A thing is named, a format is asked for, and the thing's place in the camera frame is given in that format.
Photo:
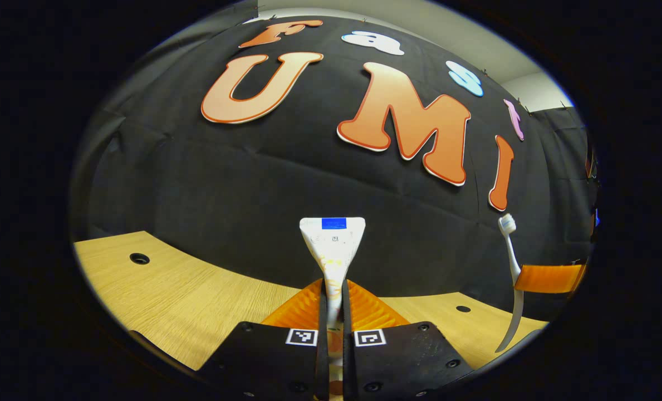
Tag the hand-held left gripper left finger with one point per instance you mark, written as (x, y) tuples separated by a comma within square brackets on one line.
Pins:
[(323, 334)]

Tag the black backdrop cloth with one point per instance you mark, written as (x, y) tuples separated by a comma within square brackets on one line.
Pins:
[(253, 184)]

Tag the white toothbrush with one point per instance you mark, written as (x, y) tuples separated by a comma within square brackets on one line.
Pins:
[(510, 250)]

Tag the white toothpaste tube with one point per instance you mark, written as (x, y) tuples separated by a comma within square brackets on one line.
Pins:
[(332, 250)]

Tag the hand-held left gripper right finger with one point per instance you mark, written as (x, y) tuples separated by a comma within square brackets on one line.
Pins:
[(347, 356)]

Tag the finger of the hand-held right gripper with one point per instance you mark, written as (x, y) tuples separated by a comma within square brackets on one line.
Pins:
[(548, 278)]

